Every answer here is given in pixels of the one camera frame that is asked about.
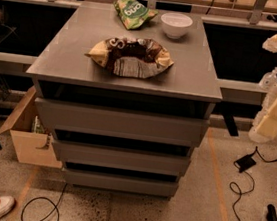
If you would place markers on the grey bottom drawer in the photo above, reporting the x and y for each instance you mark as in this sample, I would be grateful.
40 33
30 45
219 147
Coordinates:
115 182

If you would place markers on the grey drawer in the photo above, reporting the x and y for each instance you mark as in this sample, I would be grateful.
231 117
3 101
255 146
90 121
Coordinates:
74 117
115 182
120 158

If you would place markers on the grey drawer cabinet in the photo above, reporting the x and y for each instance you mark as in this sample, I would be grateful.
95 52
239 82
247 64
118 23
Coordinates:
63 72

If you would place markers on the grey top drawer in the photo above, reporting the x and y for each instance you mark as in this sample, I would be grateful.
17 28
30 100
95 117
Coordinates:
74 117

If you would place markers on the grey middle drawer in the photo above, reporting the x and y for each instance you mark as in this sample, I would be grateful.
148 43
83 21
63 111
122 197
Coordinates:
120 158

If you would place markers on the clear sanitizer pump bottle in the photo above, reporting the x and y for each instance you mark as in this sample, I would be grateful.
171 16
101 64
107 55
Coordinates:
268 79

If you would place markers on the grey right bench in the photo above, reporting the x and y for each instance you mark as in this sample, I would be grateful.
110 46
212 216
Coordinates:
240 61

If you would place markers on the grey bench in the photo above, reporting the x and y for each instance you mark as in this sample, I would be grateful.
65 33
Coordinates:
240 61
31 26

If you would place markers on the black power adapter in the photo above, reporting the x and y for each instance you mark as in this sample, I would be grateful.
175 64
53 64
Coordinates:
245 163

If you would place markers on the white bowl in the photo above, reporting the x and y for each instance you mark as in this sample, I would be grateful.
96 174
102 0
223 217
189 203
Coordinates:
175 25

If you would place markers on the brown yellow snack bag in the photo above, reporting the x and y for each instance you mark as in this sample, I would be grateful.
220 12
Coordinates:
136 58

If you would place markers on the green chip bag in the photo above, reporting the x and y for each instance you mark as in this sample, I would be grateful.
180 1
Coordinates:
133 13

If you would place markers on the cardboard box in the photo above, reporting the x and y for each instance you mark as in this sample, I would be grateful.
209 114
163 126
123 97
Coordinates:
31 146

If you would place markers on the grey left bench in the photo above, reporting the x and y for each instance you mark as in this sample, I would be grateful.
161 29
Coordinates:
31 26

